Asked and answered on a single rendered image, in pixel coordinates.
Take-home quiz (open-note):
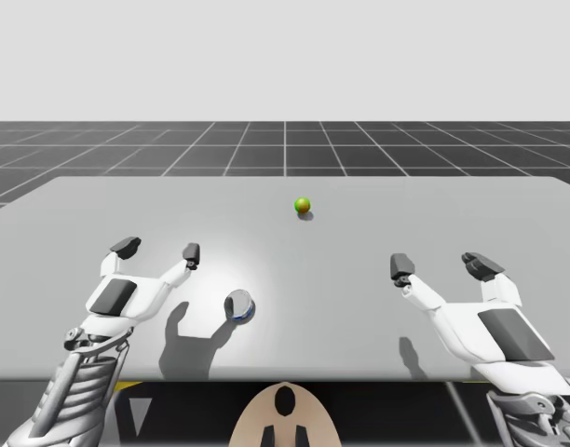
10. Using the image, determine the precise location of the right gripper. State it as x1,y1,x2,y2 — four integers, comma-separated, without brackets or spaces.
389,251,570,397

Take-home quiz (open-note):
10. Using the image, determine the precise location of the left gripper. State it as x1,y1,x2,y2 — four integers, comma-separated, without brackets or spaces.
82,237,202,337

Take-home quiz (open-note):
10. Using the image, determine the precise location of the tan robot part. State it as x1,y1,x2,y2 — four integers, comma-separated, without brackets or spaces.
228,380,343,447

